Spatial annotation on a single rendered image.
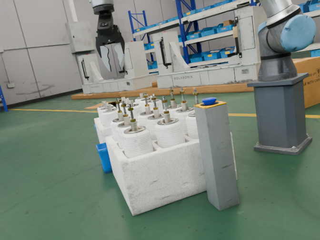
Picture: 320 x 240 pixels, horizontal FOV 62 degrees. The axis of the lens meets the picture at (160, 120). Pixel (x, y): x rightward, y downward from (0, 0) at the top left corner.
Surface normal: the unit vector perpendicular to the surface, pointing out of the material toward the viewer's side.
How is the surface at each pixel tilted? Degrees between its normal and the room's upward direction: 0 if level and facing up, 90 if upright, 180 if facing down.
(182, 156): 90
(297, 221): 0
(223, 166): 90
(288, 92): 90
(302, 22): 97
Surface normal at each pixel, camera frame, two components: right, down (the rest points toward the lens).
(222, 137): 0.32, 0.15
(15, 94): 0.69, 0.04
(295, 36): 0.10, 0.32
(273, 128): -0.70, 0.28
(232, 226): -0.18, -0.96
